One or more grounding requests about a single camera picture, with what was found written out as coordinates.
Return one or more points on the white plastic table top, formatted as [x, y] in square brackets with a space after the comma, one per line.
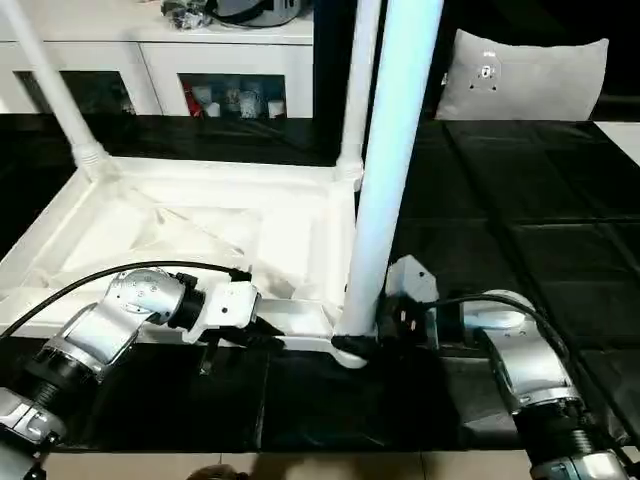
[200, 210]

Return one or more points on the white plastic table leg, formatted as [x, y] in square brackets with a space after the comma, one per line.
[390, 150]
[55, 90]
[357, 85]

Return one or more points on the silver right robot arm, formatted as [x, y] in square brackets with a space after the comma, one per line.
[530, 350]

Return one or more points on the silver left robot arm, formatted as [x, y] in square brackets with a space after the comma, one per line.
[110, 320]

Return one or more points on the black padded mat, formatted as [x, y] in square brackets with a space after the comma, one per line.
[525, 200]

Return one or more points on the small red item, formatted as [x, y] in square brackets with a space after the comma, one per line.
[190, 100]

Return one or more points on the grey pillow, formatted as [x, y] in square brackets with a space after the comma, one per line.
[525, 80]

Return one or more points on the white flat board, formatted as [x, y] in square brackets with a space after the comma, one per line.
[622, 140]

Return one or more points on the white cabinet with glass doors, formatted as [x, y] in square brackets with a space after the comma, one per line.
[150, 55]

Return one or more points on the dark round object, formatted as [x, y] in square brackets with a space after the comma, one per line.
[260, 12]

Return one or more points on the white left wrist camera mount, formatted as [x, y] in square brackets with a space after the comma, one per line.
[230, 305]

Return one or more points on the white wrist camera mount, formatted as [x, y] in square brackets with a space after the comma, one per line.
[412, 277]
[230, 305]

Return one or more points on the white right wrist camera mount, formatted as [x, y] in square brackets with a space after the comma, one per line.
[412, 277]

